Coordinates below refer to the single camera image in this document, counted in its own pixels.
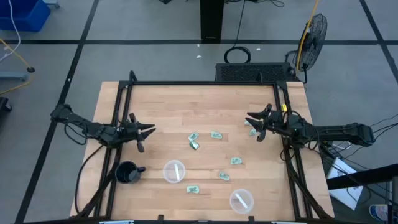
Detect white cable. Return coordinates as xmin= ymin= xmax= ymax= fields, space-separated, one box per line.
xmin=0 ymin=0 xmax=22 ymax=62

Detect clear round plastic container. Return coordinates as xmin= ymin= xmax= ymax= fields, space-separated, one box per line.
xmin=162 ymin=159 xmax=187 ymax=184
xmin=229 ymin=188 xmax=254 ymax=215

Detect white flat box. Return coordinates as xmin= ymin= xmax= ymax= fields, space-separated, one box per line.
xmin=326 ymin=157 xmax=364 ymax=212

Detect black floor fan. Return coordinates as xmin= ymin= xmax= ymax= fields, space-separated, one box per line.
xmin=285 ymin=12 xmax=328 ymax=84

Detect black floor object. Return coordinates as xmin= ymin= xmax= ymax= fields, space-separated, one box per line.
xmin=0 ymin=96 xmax=12 ymax=113

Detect black aluminium table frame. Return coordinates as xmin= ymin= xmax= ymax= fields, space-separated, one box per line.
xmin=70 ymin=70 xmax=336 ymax=222

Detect yellow cable by fan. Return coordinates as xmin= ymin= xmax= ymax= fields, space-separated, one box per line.
xmin=294 ymin=0 xmax=321 ymax=74

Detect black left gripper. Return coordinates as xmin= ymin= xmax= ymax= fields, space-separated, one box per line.
xmin=119 ymin=112 xmax=157 ymax=154

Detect grey flat base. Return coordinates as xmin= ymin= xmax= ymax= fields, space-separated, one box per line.
xmin=0 ymin=71 xmax=29 ymax=82

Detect black pillar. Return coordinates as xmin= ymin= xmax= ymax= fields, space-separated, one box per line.
xmin=200 ymin=0 xmax=225 ymax=44

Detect blue white shoe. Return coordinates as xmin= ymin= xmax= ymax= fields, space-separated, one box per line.
xmin=368 ymin=203 xmax=389 ymax=222

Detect black mug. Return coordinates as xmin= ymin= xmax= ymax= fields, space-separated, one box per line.
xmin=114 ymin=160 xmax=147 ymax=184

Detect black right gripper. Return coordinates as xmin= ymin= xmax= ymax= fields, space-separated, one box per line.
xmin=244 ymin=103 xmax=284 ymax=143

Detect black vented case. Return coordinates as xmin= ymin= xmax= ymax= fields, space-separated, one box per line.
xmin=215 ymin=62 xmax=300 ymax=83

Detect blue plastic bin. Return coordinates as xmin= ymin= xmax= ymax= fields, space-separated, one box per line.
xmin=0 ymin=0 xmax=52 ymax=33

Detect black beam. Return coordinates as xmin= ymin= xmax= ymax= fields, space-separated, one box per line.
xmin=326 ymin=163 xmax=398 ymax=190

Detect coiled black cable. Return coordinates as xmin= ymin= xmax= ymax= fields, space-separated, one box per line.
xmin=223 ymin=0 xmax=252 ymax=65

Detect yellow floor cable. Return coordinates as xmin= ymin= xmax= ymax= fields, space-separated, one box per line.
xmin=0 ymin=37 xmax=35 ymax=96

